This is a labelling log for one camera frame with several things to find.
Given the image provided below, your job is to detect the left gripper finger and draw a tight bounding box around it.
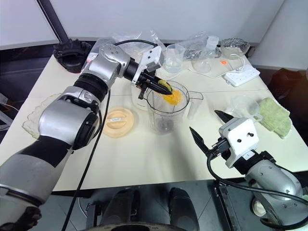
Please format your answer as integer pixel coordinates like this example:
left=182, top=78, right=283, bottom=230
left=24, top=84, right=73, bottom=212
left=152, top=77, right=173, bottom=92
left=147, top=82, right=172, bottom=95

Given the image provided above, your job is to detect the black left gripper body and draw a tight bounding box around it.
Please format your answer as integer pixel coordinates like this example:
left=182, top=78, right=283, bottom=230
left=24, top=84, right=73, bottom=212
left=137, top=71, right=158, bottom=100

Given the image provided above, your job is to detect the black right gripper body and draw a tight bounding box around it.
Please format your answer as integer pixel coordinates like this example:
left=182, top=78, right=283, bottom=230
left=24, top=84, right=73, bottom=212
left=204, top=139, right=233, bottom=161

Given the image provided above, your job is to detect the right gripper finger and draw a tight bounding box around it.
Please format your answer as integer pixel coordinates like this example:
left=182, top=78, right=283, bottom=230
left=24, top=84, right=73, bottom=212
left=189, top=127, right=213, bottom=157
left=214, top=110, right=235, bottom=125

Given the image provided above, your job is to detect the orange segment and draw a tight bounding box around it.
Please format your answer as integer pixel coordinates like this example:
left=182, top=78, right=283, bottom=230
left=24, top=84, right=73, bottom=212
left=157, top=80, right=181, bottom=106

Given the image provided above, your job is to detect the clear blender jar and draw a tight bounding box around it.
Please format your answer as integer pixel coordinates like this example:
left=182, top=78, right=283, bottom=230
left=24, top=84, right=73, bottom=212
left=146, top=80, right=204, bottom=135

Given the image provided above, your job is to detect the beige blender lid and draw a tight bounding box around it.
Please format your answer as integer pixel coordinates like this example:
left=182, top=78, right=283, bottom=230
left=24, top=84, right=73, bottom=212
left=102, top=106, right=135, bottom=138

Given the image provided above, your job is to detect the clear measuring beaker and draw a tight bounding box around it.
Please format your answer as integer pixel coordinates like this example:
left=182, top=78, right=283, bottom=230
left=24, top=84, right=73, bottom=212
left=165, top=44, right=185, bottom=73

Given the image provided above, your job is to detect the clear crumpled plastic bag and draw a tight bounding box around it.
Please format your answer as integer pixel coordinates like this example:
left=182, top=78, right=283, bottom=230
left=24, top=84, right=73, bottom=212
left=112, top=30, right=167, bottom=62

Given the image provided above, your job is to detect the white power strip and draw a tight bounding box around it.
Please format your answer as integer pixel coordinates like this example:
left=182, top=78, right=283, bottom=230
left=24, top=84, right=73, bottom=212
left=223, top=67, right=261, bottom=87

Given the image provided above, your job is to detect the clear plastic dome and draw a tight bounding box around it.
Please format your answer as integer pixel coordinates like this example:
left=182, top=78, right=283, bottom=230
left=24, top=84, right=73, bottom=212
left=192, top=59, right=213, bottom=73

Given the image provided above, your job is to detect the plastic bag with dark contents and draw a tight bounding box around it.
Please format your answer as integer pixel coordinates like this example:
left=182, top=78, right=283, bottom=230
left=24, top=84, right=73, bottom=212
left=175, top=35, right=217, bottom=61

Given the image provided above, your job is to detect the green folded towel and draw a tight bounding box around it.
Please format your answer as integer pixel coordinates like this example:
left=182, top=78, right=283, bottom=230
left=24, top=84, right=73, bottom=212
left=257, top=97, right=294, bottom=140

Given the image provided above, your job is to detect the small clear plastic bottle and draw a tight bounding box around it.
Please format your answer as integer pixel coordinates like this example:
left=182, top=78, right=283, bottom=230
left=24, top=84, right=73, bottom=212
left=206, top=35, right=219, bottom=52

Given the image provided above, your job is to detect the dark chair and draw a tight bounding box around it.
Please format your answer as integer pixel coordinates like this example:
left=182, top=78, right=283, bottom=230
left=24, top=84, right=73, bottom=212
left=268, top=68, right=308, bottom=114

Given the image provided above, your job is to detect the cut glass bowl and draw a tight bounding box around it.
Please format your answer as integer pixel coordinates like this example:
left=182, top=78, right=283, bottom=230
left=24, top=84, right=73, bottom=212
left=220, top=38, right=251, bottom=60

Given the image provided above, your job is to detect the black ridged holder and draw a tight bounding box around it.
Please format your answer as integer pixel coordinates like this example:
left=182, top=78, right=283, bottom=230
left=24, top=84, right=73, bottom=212
left=53, top=38, right=92, bottom=74

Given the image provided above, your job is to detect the black pole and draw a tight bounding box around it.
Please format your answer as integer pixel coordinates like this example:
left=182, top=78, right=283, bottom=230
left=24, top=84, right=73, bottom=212
left=36, top=0, right=71, bottom=44

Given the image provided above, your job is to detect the clear glass plate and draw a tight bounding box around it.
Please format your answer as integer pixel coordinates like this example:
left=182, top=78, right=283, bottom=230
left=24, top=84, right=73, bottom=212
left=22, top=92, right=64, bottom=141

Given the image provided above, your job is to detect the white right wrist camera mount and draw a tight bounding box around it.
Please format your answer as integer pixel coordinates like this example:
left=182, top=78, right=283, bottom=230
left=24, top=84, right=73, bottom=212
left=218, top=117, right=260, bottom=169

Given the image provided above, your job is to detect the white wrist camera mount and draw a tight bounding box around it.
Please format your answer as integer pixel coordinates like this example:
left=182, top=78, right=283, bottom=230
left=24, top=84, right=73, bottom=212
left=218, top=117, right=260, bottom=169
left=130, top=45, right=167, bottom=88

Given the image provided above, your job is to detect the clear plastic handled cup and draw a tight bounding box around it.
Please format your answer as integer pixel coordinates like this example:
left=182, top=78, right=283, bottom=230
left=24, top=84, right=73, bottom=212
left=226, top=95, right=263, bottom=123

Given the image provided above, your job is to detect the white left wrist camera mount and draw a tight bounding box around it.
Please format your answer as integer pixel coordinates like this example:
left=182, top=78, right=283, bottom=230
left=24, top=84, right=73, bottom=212
left=130, top=45, right=167, bottom=88

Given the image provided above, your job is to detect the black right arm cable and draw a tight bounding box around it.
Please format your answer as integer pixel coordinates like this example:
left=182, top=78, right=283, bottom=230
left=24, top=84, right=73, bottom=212
left=206, top=154, right=308, bottom=203

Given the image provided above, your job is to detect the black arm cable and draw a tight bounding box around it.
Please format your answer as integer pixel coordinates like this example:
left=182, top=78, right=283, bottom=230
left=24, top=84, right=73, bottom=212
left=206, top=154, right=308, bottom=203
left=61, top=39, right=158, bottom=231

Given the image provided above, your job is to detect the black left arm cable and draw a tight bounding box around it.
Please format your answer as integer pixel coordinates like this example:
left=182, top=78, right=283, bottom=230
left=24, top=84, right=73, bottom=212
left=61, top=39, right=158, bottom=231

